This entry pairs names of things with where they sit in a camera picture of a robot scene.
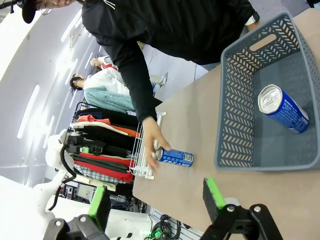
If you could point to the black hanging garment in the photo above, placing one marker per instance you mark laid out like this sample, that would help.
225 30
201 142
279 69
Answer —
112 116

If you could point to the person's left forearm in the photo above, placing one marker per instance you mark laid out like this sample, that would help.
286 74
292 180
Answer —
246 10

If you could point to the mannequin in white jacket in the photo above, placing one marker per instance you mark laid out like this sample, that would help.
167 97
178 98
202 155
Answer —
105 81

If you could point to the blue Pocari Sweat can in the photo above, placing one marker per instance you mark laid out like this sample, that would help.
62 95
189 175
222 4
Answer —
287 112
177 157

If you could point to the grey plastic basket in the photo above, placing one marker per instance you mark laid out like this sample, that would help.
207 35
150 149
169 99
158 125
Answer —
237 112

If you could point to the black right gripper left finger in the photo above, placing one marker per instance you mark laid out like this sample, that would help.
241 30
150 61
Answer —
100 207

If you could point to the person's right hand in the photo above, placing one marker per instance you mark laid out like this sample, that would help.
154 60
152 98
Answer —
151 132

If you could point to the orange hanging garment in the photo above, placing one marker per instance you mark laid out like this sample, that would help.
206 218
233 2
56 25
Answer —
125 130

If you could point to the person's left hand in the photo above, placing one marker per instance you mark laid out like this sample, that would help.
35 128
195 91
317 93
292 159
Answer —
253 26

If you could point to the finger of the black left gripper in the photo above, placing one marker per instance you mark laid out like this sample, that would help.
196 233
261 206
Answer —
93 144
91 150

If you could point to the plaid shirt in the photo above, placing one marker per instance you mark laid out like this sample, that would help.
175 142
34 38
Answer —
100 178

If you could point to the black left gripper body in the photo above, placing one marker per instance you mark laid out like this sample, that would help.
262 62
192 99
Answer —
73 143

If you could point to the person's right forearm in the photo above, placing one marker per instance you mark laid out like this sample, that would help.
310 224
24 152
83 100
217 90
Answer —
137 95

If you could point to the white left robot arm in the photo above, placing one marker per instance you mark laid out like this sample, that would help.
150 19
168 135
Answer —
53 155

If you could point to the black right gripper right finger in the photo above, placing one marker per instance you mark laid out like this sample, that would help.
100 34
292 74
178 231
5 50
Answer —
212 200

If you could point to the red hanging garment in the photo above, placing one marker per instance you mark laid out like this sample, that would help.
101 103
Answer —
100 170

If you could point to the person in black jacket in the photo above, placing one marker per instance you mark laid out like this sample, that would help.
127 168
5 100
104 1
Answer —
175 25

